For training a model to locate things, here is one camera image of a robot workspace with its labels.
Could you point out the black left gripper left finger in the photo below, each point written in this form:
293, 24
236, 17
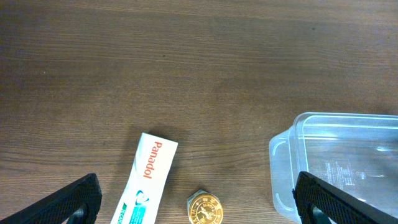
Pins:
78, 202

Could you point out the white Panadol box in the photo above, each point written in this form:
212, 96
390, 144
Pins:
141, 198

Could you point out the clear plastic container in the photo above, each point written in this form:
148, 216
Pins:
356, 153

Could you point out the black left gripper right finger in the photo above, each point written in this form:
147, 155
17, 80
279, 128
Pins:
319, 202

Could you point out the gold lid balm jar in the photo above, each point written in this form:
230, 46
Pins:
204, 208

